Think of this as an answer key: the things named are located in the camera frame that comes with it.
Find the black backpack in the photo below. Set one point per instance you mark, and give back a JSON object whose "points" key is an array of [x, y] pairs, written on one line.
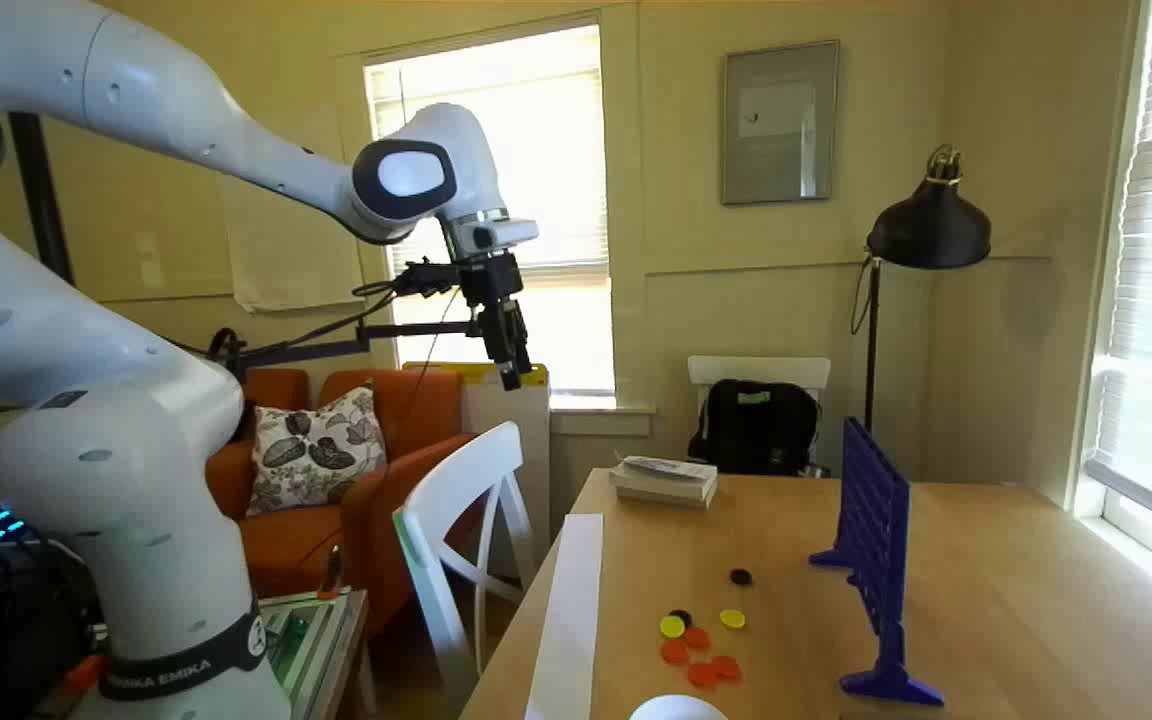
{"points": [[753, 427]]}

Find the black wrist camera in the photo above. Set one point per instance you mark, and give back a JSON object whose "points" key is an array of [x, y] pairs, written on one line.
{"points": [[437, 280]]}

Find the side table with books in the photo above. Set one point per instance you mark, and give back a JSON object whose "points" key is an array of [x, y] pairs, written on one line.
{"points": [[318, 634]]}

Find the orange sofa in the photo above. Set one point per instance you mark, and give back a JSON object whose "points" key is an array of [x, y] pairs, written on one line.
{"points": [[298, 545]]}

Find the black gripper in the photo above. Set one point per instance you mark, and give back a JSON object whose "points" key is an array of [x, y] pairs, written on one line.
{"points": [[499, 285]]}

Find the red game disc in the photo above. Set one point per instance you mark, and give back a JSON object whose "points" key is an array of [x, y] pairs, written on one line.
{"points": [[699, 641], [702, 678], [726, 670], [673, 655]]}

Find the black metal bar stand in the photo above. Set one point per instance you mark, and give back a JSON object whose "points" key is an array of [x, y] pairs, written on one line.
{"points": [[337, 345]]}

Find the blue connect four game board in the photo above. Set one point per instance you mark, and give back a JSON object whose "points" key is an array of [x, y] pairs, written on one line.
{"points": [[879, 521]]}

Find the black floor lamp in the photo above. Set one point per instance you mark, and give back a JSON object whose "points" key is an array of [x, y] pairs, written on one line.
{"points": [[931, 226]]}

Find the black game disc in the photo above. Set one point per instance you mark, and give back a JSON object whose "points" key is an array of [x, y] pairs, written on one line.
{"points": [[741, 579], [686, 613]]}

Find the yellow game disc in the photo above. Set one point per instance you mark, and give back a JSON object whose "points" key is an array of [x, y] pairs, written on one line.
{"points": [[668, 625], [733, 616]]}

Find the patterned throw pillow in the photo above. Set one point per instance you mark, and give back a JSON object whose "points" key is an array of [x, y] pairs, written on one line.
{"points": [[318, 451]]}

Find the white paper cup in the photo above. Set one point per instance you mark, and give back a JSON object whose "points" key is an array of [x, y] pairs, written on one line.
{"points": [[679, 710]]}

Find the black vertical pole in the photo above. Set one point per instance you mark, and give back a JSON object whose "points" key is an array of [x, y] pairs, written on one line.
{"points": [[40, 202]]}

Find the grey framed wall panel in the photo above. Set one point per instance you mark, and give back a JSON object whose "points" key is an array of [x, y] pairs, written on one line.
{"points": [[779, 120]]}

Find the yellow black striped barrier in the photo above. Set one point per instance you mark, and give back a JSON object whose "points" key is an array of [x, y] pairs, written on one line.
{"points": [[450, 374]]}

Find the white wooden chair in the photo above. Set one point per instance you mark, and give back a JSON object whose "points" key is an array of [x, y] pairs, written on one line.
{"points": [[450, 500]]}

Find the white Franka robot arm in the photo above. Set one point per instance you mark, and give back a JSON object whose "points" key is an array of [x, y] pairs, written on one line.
{"points": [[96, 454]]}

